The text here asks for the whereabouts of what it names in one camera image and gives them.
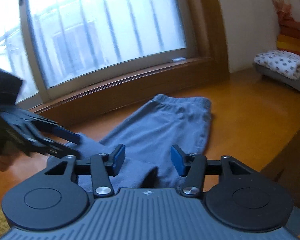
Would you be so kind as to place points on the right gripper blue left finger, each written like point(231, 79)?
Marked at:
point(103, 166)

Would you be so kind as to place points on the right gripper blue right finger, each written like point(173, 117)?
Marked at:
point(191, 167)

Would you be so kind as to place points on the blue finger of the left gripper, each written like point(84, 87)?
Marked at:
point(65, 134)
point(60, 151)

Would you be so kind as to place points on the grey-blue sweatpants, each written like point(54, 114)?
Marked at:
point(148, 135)

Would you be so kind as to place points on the person's left hand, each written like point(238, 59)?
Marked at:
point(7, 160)

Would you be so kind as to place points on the window with metal bars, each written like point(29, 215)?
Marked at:
point(59, 46)

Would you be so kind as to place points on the white window latch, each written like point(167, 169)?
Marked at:
point(179, 59)

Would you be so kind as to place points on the white grey patterned folded cloth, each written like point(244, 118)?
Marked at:
point(279, 65)

